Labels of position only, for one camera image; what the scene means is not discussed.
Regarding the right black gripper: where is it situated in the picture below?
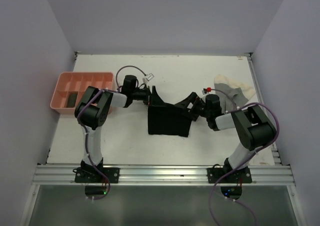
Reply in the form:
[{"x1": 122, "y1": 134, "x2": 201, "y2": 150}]
[{"x1": 174, "y1": 91, "x2": 211, "y2": 121}]

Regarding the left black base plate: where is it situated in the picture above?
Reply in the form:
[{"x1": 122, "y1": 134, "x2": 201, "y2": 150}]
[{"x1": 72, "y1": 167, "x2": 120, "y2": 184}]

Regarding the black underwear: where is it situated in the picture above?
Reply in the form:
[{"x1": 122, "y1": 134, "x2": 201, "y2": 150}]
[{"x1": 147, "y1": 104, "x2": 192, "y2": 138}]

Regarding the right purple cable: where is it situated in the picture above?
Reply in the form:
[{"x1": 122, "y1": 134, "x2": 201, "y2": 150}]
[{"x1": 209, "y1": 87, "x2": 280, "y2": 172}]

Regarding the grey and cream underwear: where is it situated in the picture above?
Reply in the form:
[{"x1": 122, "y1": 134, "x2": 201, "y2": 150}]
[{"x1": 214, "y1": 74, "x2": 256, "y2": 112}]

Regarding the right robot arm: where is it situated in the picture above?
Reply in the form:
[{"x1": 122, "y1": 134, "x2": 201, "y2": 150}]
[{"x1": 174, "y1": 92, "x2": 277, "y2": 183}]

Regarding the purple cable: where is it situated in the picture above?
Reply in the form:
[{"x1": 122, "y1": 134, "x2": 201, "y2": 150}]
[
  {"x1": 209, "y1": 87, "x2": 280, "y2": 172},
  {"x1": 76, "y1": 65, "x2": 148, "y2": 167}
]

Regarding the dark rolled cloth in tray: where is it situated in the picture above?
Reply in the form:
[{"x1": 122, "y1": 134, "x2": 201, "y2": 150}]
[{"x1": 65, "y1": 92, "x2": 78, "y2": 108}]

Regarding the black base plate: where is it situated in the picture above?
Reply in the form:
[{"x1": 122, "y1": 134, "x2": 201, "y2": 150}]
[
  {"x1": 206, "y1": 164, "x2": 253, "y2": 184},
  {"x1": 72, "y1": 167, "x2": 120, "y2": 184}
]

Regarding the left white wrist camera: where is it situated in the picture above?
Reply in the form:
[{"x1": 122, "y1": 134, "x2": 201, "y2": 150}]
[{"x1": 142, "y1": 73, "x2": 155, "y2": 85}]

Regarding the pink compartment tray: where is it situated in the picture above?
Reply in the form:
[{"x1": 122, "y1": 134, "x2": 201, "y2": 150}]
[{"x1": 50, "y1": 72, "x2": 115, "y2": 115}]

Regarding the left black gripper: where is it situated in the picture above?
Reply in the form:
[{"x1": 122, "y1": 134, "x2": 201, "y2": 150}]
[{"x1": 131, "y1": 85, "x2": 166, "y2": 106}]

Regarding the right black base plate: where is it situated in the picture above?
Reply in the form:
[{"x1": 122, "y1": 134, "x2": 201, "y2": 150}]
[{"x1": 206, "y1": 164, "x2": 253, "y2": 184}]

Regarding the aluminium mounting rail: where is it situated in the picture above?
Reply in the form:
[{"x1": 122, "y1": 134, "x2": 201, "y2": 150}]
[{"x1": 32, "y1": 164, "x2": 295, "y2": 186}]

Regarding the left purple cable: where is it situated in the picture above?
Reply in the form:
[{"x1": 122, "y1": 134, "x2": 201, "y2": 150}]
[{"x1": 76, "y1": 65, "x2": 148, "y2": 167}]

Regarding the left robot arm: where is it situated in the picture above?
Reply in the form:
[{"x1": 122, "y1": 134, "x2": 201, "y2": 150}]
[{"x1": 74, "y1": 73, "x2": 154, "y2": 183}]

